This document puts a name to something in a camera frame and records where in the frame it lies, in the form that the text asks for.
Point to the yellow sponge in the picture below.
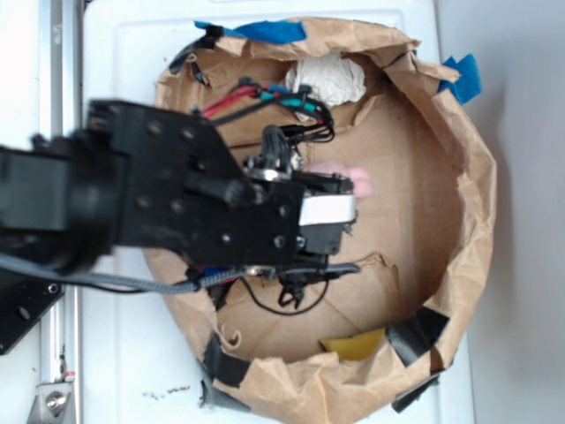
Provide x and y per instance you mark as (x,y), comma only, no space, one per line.
(358,347)

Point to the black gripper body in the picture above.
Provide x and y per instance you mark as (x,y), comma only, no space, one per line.
(183,190)

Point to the black tape piece left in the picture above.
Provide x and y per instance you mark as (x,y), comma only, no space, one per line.
(228,369)

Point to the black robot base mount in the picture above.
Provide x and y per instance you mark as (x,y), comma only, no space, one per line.
(24,301)

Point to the metal corner bracket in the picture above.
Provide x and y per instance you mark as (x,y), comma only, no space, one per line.
(53,404)

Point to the brown paper bag bin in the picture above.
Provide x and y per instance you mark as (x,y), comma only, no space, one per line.
(423,239)

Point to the pink plush bunny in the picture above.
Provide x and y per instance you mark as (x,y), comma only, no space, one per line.
(360,178)

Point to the white plastic tray lid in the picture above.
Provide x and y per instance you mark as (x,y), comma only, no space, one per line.
(135,364)

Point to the blue tape strip top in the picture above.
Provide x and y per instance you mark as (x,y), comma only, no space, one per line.
(277,32)

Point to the aluminium rail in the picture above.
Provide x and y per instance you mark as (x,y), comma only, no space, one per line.
(60,99)

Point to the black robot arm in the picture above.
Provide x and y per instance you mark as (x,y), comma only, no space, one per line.
(60,202)

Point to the blue tape strip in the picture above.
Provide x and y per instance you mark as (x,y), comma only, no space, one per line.
(469,84)
(277,32)

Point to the black tape piece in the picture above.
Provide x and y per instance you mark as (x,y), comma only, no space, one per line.
(228,369)
(416,335)

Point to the white crumpled paper ball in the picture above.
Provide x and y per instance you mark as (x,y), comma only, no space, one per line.
(334,80)

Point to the black tape piece right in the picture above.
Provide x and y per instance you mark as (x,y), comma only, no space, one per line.
(416,335)

